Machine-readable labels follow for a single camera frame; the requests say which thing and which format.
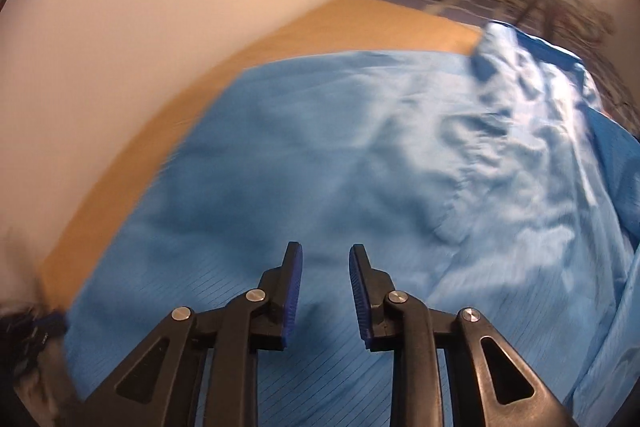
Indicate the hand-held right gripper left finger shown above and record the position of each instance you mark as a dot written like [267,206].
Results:
[292,292]

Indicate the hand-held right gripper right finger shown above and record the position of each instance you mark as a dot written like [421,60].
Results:
[360,297]

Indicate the light blue garment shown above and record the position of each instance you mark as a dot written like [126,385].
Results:
[325,147]

